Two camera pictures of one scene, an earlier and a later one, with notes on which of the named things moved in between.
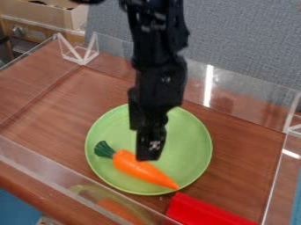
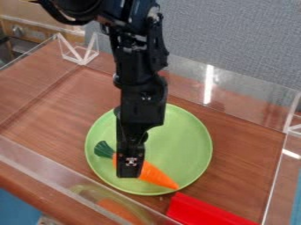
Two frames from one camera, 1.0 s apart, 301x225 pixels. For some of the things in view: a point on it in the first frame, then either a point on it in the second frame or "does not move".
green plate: [186, 154] does not move
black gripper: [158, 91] to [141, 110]
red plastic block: [189, 211] does not move
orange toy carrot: [150, 170] does not move
